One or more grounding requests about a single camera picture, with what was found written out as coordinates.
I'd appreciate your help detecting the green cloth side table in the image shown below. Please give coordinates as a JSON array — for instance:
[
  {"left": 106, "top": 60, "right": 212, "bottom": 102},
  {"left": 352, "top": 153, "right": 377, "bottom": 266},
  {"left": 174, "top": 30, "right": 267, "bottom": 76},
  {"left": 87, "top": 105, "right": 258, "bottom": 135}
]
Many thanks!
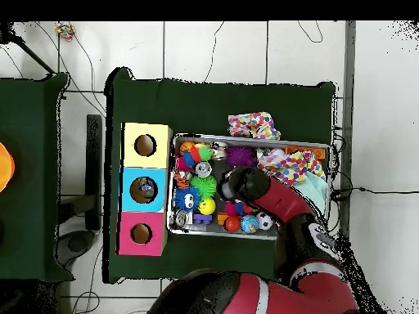
[{"left": 0, "top": 71, "right": 72, "bottom": 282}]

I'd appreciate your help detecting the small globe print ball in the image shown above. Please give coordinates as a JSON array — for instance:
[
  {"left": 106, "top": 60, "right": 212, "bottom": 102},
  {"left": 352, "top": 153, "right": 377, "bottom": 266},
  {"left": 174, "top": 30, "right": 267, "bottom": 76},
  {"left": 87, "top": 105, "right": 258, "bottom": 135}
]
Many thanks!
[{"left": 240, "top": 215, "right": 260, "bottom": 235}]

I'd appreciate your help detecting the wooden box with three holes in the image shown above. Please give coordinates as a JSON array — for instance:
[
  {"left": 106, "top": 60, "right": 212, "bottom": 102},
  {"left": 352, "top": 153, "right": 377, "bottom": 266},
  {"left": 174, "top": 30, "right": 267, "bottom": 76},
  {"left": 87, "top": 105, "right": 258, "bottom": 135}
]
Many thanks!
[{"left": 117, "top": 122, "right": 174, "bottom": 258}]

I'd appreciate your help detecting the orange round object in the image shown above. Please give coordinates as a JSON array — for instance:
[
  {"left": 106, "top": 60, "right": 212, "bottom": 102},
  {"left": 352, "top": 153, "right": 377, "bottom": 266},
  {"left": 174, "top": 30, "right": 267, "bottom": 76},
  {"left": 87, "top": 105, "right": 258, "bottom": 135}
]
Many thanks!
[{"left": 0, "top": 142, "right": 16, "bottom": 193}]

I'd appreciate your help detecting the green spiky ball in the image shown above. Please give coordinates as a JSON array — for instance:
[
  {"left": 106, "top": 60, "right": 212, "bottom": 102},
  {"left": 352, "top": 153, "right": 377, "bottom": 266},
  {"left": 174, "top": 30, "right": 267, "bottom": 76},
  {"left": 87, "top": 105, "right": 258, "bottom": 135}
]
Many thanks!
[{"left": 191, "top": 175, "right": 219, "bottom": 200}]

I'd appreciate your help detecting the clear wire mesh bin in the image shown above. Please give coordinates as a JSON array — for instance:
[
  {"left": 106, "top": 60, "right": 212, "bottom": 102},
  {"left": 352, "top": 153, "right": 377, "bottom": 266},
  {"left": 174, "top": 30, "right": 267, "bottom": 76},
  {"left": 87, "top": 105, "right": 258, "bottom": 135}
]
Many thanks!
[{"left": 166, "top": 132, "right": 331, "bottom": 244}]

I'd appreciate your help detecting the rainbow spiky caterpillar toy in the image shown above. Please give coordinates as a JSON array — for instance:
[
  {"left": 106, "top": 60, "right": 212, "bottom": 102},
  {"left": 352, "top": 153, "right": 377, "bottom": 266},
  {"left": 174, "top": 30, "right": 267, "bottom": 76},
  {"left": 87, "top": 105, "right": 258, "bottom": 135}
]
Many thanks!
[{"left": 175, "top": 142, "right": 213, "bottom": 173}]

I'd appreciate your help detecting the polka dot cloth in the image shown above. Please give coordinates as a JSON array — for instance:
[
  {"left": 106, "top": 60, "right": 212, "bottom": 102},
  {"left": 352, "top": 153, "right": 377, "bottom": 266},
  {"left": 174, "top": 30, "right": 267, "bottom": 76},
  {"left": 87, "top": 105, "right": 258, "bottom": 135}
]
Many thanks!
[
  {"left": 297, "top": 150, "right": 327, "bottom": 179},
  {"left": 260, "top": 150, "right": 309, "bottom": 186},
  {"left": 227, "top": 110, "right": 282, "bottom": 141}
]

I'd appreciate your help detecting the blue spiky ball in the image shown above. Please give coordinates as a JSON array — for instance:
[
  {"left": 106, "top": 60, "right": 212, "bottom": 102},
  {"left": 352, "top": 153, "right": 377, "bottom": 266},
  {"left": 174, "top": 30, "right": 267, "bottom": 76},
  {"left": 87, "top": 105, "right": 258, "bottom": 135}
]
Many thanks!
[{"left": 173, "top": 187, "right": 201, "bottom": 212}]

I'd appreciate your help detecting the yellow ball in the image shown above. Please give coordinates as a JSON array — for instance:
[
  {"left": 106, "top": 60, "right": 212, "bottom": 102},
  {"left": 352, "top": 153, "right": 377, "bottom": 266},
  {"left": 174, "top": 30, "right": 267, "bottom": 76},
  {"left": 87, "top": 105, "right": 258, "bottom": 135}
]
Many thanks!
[{"left": 198, "top": 197, "right": 217, "bottom": 216}]

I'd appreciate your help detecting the small soccer ball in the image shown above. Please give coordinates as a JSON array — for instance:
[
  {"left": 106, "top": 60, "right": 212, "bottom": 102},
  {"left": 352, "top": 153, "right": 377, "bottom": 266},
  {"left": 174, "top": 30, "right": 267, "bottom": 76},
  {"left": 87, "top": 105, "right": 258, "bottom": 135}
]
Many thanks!
[{"left": 255, "top": 212, "right": 275, "bottom": 231}]

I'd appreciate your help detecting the clear plastic bottle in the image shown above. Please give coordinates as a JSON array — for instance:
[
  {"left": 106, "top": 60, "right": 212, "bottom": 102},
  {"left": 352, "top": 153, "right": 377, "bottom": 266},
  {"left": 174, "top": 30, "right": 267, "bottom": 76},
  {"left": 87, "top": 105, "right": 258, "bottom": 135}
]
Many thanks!
[{"left": 136, "top": 182, "right": 157, "bottom": 200}]

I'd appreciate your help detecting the mint green knitted cloth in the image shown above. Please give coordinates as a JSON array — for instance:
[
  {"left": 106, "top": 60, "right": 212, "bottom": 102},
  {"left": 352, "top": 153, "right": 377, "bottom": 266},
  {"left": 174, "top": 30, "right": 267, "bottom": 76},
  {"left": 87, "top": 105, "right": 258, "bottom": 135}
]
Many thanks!
[{"left": 294, "top": 173, "right": 328, "bottom": 210}]

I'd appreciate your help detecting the small colourful floor toy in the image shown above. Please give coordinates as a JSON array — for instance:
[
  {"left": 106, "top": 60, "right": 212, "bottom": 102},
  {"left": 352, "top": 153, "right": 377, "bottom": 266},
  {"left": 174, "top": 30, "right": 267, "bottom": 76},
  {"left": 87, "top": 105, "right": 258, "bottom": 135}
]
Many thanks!
[{"left": 55, "top": 22, "right": 76, "bottom": 42}]

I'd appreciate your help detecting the orange striped tiger toy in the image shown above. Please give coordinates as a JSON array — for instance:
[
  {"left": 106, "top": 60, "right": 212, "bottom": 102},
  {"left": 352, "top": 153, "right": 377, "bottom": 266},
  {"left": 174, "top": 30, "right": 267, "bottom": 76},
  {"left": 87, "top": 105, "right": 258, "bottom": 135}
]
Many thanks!
[{"left": 169, "top": 169, "right": 192, "bottom": 192}]

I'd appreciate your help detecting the purple spiky ball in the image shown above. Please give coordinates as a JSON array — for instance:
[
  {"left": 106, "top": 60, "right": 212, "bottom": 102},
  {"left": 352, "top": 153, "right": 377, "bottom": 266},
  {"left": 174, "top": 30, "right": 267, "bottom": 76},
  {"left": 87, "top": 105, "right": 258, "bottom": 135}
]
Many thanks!
[{"left": 227, "top": 145, "right": 258, "bottom": 170}]

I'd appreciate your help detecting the small red ball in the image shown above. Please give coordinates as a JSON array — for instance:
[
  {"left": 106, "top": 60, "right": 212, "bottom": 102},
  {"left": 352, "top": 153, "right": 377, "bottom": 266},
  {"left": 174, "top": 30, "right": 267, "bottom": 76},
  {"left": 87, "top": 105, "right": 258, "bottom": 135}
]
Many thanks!
[{"left": 224, "top": 215, "right": 242, "bottom": 233}]

